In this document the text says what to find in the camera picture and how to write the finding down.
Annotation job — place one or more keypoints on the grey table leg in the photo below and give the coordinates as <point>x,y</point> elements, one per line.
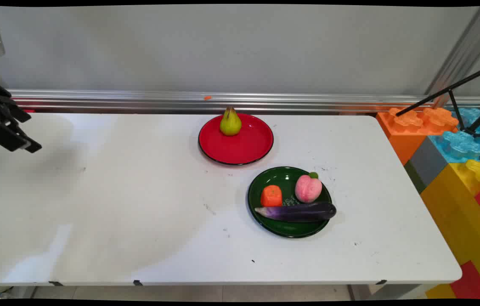
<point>388,292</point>

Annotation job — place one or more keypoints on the dark green round plate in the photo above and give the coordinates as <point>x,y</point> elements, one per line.
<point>282,178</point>

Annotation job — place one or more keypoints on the slanted aluminium post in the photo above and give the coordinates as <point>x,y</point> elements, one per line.
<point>466,46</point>

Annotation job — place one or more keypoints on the purple toy eggplant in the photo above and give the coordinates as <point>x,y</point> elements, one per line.
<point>303,212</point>

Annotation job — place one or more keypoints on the orange toy fruit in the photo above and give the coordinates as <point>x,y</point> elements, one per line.
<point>271,196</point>

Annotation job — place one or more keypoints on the yellow-green toy pear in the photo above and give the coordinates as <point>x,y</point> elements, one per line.
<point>230,125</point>

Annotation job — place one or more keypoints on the orange giant building block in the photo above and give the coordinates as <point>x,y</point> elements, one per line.
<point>405,140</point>

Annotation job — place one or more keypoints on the horizontal aluminium rail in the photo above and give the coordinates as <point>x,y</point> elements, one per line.
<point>138,101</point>

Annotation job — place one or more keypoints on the pink toy peach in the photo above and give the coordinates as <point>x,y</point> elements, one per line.
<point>308,189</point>

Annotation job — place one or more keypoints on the grey giant building block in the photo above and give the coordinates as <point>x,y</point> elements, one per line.
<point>429,163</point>

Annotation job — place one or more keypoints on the black tripod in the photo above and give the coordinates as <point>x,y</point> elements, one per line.
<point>449,90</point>

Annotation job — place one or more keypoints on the blue giant building block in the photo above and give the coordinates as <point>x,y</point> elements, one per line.
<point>461,146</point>

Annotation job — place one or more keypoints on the red round plate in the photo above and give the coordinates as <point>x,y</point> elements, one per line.
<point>240,148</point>

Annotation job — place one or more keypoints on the yellow giant building block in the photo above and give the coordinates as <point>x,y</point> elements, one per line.
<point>461,212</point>

